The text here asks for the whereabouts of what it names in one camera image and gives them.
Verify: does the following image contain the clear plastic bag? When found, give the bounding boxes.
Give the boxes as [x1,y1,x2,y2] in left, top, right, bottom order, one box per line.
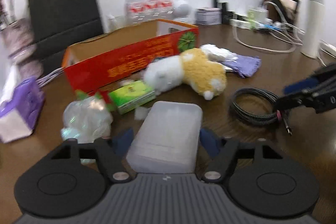
[60,93,114,164]

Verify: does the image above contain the translucent plastic box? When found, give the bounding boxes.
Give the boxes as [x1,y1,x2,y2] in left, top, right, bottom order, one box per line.
[126,101,203,173]

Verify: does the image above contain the black braided cable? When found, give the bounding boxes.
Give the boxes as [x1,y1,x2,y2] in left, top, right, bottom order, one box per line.
[229,87,293,136]

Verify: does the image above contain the green tissue packet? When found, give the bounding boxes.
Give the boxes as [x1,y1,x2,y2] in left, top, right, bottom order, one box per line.
[108,80,156,114]

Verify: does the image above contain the purple cloth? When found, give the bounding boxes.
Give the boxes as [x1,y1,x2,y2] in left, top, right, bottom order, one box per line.
[220,55,261,79]

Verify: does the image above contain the yellow white plush toy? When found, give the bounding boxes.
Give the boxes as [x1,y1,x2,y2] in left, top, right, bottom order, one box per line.
[142,48,227,101]

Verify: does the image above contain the white tissue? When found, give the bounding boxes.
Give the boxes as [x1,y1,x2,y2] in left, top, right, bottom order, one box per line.
[201,44,238,62]

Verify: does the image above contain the white thermos bottle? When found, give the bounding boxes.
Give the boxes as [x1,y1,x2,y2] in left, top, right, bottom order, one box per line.
[301,0,325,59]

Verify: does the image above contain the red orange cardboard box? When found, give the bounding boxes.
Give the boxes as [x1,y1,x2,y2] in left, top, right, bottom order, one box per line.
[62,19,199,103]

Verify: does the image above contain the purple tissue pack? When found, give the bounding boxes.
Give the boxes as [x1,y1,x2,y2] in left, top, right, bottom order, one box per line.
[0,77,45,143]

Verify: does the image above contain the white power strip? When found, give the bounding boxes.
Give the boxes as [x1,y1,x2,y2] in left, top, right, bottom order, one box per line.
[230,19,251,30]

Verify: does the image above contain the green small bottle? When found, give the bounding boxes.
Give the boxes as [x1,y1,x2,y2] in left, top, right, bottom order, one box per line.
[247,9,258,30]

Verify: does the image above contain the black cosmetic tubes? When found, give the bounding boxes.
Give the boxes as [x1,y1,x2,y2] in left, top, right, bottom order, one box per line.
[211,0,234,25]

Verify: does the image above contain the small floral tin box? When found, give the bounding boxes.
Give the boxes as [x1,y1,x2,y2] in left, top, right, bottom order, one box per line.
[195,8,222,26]

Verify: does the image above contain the left water bottle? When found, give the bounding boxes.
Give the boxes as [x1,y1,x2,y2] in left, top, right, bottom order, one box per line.
[125,0,142,25]

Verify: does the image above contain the water bottle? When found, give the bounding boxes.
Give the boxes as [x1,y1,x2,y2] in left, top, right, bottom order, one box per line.
[125,0,142,25]
[141,0,158,22]
[157,0,174,20]

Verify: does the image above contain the middle water bottle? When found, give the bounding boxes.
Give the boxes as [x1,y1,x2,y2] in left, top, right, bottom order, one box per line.
[141,0,158,22]

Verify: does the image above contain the black paper shopping bag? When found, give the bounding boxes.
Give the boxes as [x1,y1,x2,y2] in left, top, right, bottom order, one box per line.
[28,0,104,74]

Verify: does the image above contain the white astronaut speaker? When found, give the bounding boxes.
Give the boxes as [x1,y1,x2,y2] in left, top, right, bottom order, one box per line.
[173,0,194,24]

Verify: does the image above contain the right water bottle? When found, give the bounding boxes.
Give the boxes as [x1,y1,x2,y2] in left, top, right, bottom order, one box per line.
[157,0,174,20]

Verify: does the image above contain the white flat cable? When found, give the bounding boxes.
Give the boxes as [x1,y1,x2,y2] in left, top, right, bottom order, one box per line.
[232,0,305,54]

